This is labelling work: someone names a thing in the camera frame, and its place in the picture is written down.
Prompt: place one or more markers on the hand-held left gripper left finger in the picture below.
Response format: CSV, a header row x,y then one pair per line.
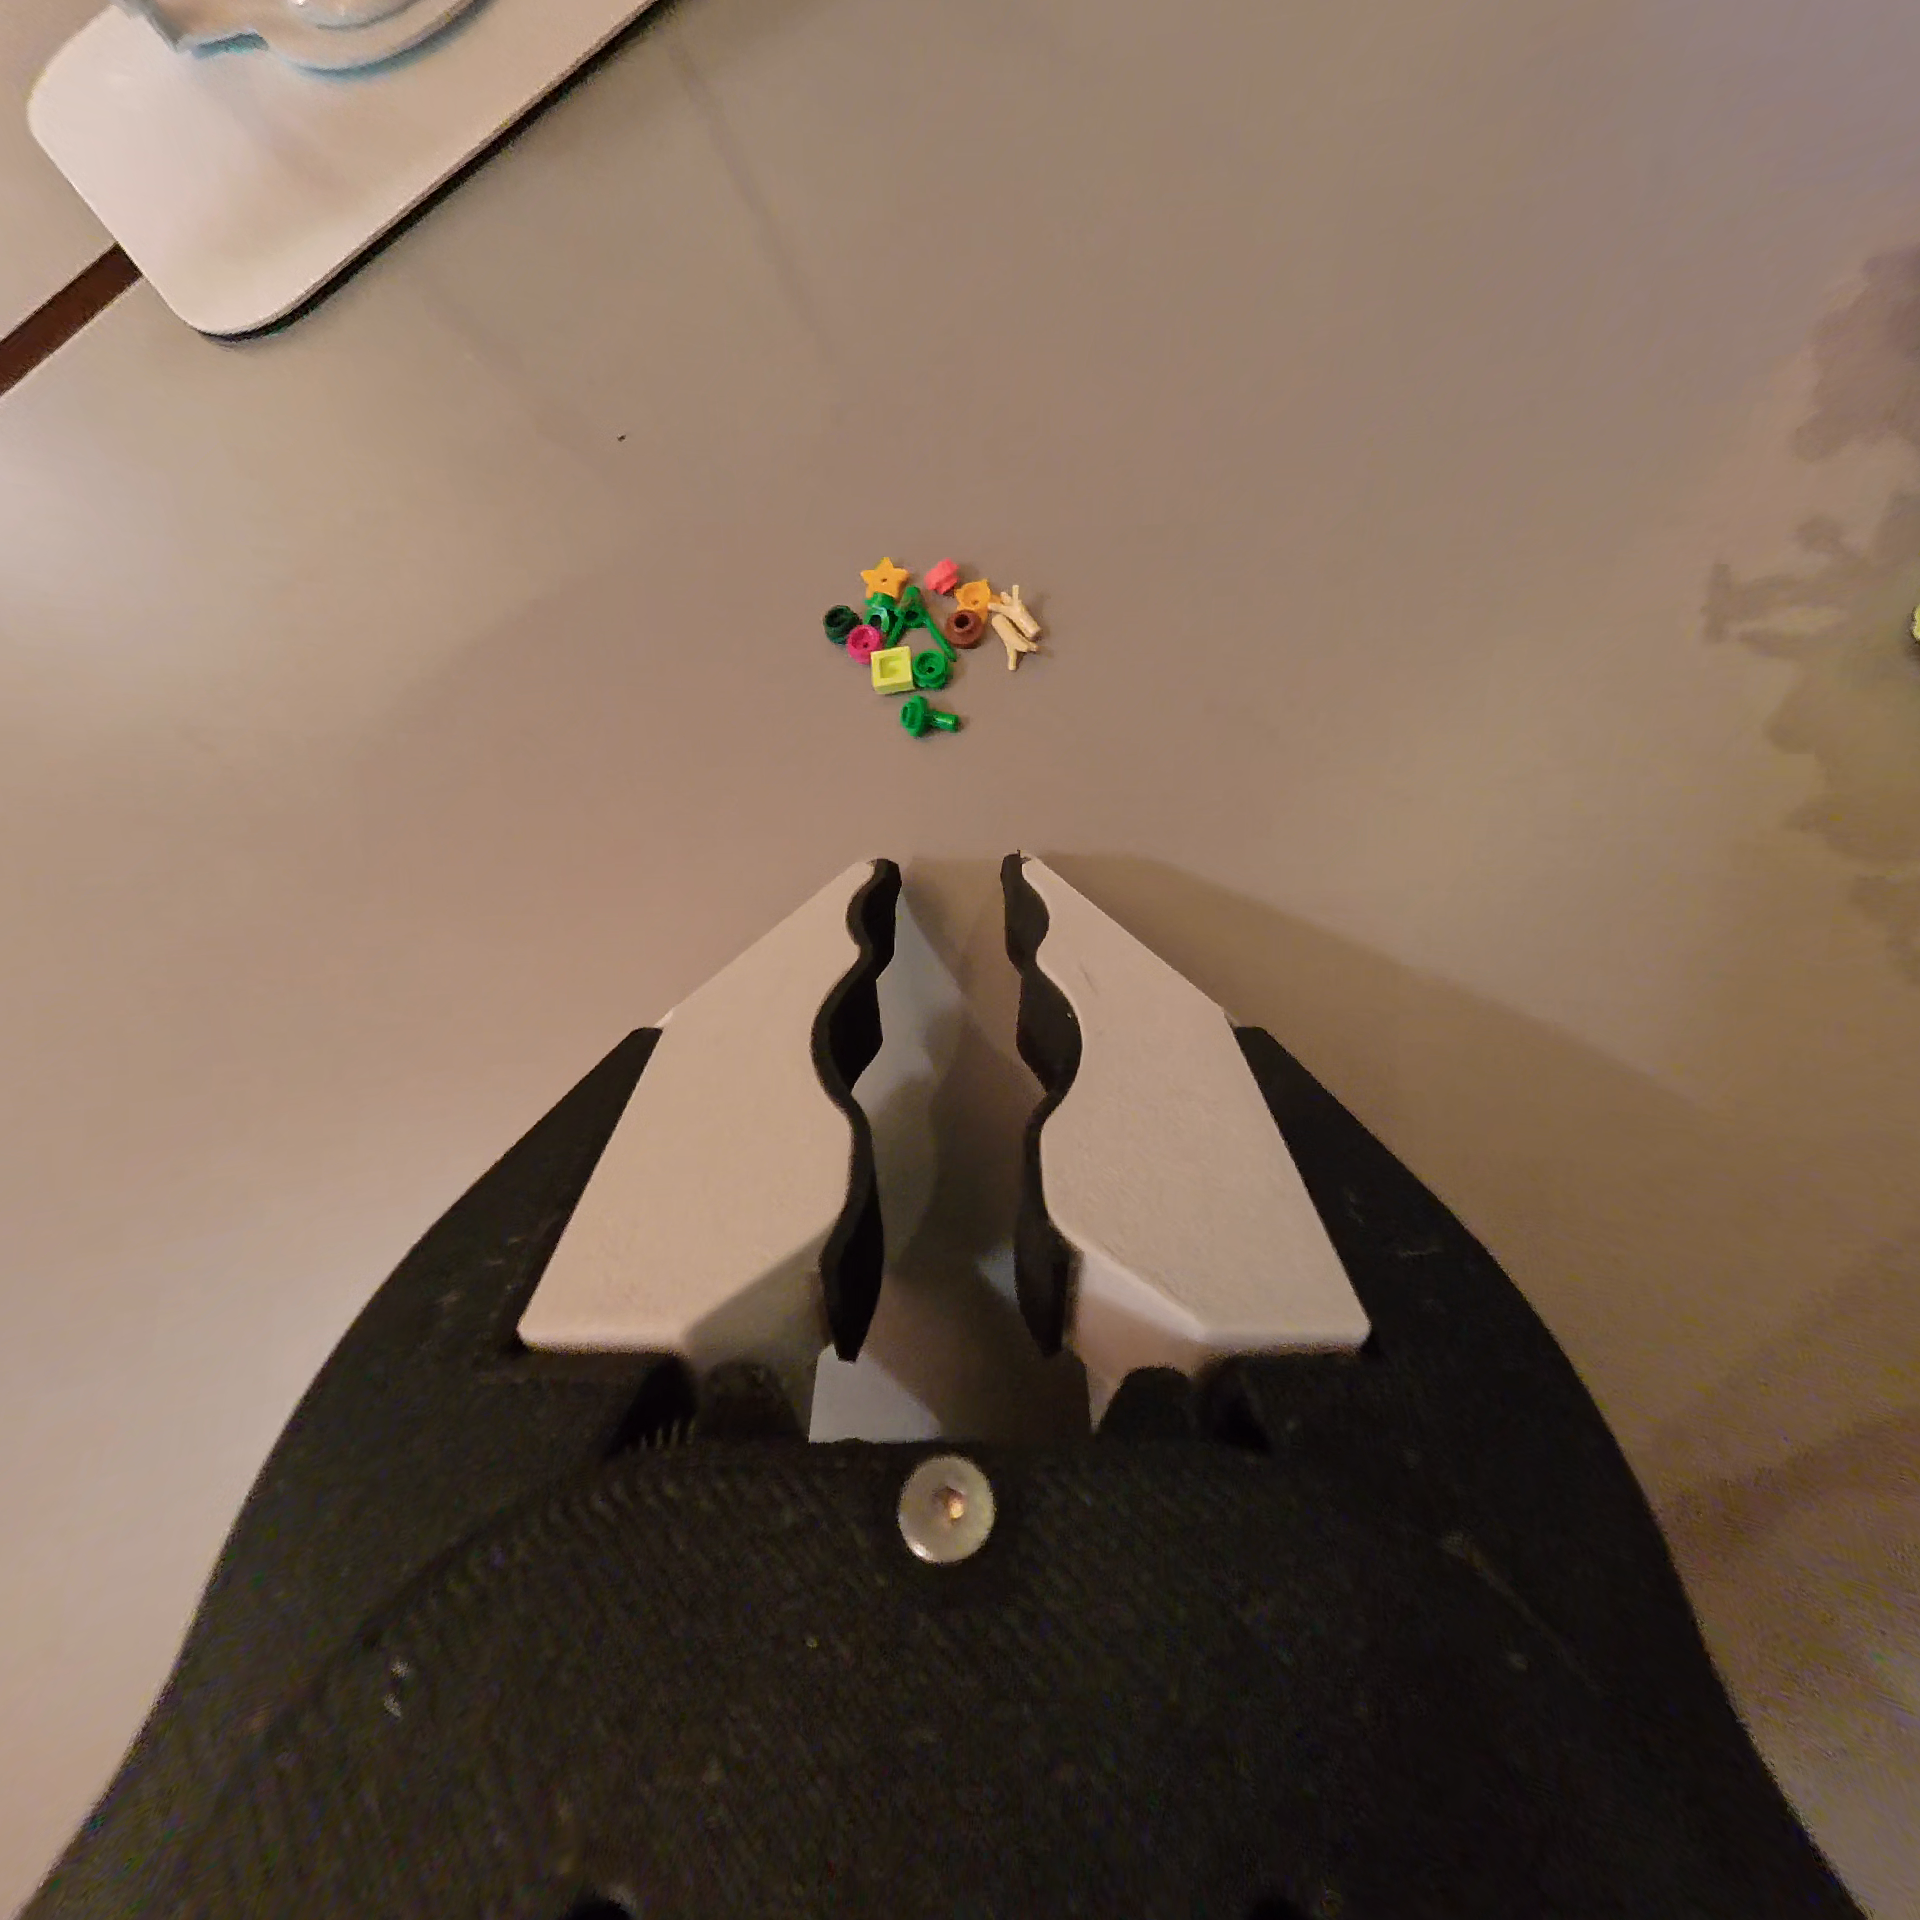
x,y
708,1185

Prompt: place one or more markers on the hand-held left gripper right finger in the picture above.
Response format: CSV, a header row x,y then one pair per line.
x,y
1201,1185

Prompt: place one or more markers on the beige branch toy piece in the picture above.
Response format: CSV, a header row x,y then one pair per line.
x,y
1017,624

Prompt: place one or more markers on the round shallow dish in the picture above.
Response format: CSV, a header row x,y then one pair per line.
x,y
302,30

